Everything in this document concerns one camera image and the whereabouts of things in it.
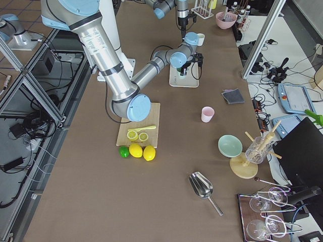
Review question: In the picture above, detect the pink plastic cup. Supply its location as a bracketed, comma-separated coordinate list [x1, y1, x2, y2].
[201, 106, 215, 123]

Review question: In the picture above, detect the pink bowl with ice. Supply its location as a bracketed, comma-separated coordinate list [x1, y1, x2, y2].
[216, 12, 237, 29]

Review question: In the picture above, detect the cream plastic cup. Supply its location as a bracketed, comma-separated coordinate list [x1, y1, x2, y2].
[197, 33, 205, 46]

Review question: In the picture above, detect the purple label bottle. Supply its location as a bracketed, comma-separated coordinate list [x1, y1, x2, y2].
[236, 10, 245, 24]

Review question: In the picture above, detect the clear glass on stand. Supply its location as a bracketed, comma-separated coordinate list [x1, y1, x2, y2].
[245, 137, 273, 164]

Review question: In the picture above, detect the lemon slice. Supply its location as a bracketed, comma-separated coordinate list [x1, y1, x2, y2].
[138, 132, 149, 142]
[127, 130, 139, 141]

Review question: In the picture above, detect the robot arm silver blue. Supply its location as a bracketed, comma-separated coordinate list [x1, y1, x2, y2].
[41, 1, 199, 122]
[143, 0, 197, 39]

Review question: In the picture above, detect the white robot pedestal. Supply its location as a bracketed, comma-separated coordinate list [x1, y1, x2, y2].
[99, 0, 135, 79]

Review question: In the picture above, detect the white wire cup rack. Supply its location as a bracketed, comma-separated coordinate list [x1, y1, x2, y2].
[191, 0, 214, 19]

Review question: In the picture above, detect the wooden cup stand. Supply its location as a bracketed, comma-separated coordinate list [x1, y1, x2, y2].
[230, 121, 282, 179]

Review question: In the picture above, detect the yellow cup on rack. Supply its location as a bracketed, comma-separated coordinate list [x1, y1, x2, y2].
[208, 0, 217, 10]

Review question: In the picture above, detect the green bowl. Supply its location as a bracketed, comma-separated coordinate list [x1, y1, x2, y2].
[218, 135, 243, 158]

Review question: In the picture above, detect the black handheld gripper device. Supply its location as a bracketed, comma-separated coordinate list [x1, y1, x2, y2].
[267, 57, 289, 83]

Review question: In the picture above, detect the cream rabbit tray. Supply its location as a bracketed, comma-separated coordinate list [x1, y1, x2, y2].
[169, 64, 199, 88]

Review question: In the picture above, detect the black tray with glasses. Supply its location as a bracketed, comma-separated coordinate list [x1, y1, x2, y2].
[237, 194, 302, 241]

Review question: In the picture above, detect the metal muddler in bowl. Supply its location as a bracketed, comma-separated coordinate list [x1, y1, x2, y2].
[222, 7, 228, 22]

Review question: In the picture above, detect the black monitor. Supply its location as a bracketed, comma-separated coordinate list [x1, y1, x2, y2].
[274, 117, 322, 188]

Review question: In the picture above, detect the green lime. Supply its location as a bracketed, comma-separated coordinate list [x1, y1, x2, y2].
[119, 146, 130, 158]

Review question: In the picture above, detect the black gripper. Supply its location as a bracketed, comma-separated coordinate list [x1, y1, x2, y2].
[180, 53, 203, 76]
[177, 10, 197, 40]

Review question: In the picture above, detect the wine glass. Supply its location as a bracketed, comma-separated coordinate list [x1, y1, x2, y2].
[246, 215, 287, 241]
[249, 187, 288, 212]

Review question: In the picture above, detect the aluminium frame post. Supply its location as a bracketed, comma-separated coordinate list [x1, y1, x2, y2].
[241, 0, 286, 80]

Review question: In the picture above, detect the grey folded cloth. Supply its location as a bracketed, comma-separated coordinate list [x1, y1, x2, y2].
[221, 88, 245, 105]

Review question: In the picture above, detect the blue teach pendant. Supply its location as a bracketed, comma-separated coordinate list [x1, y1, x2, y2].
[277, 83, 316, 114]
[272, 114, 302, 139]

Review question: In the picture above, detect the wooden cutting board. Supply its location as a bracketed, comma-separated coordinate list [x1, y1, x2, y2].
[116, 103, 160, 148]

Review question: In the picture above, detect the whole yellow lemon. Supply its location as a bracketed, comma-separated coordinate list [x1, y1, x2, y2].
[129, 143, 143, 158]
[143, 145, 156, 161]

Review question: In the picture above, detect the metal scoop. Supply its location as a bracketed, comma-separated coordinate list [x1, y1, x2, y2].
[189, 171, 223, 216]

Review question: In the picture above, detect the yellow plastic knife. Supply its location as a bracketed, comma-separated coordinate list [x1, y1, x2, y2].
[128, 125, 156, 132]

